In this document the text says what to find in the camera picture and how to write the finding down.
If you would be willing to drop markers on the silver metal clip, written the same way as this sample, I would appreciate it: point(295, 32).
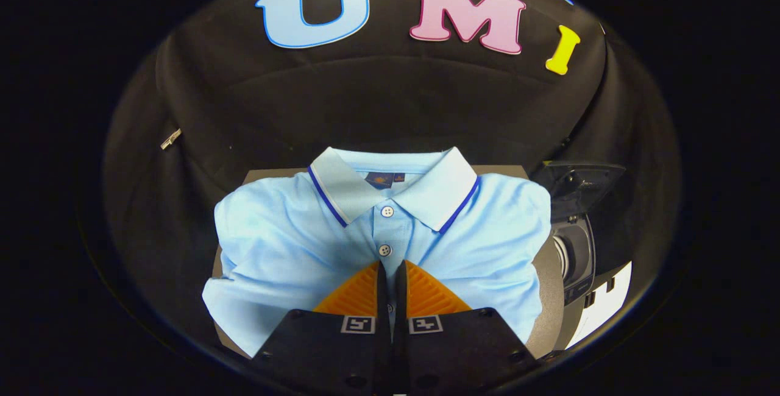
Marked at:
point(170, 139)

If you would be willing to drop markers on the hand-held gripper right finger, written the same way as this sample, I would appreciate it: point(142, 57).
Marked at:
point(439, 353)

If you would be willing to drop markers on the black backdrop cloth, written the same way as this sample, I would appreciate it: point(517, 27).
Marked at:
point(378, 103)

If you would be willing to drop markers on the dark glass washing machine lid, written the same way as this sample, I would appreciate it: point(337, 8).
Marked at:
point(579, 186)

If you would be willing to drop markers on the light blue polo shirt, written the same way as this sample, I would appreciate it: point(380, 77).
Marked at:
point(292, 243)

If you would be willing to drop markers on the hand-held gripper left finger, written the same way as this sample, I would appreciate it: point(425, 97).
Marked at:
point(350, 353)

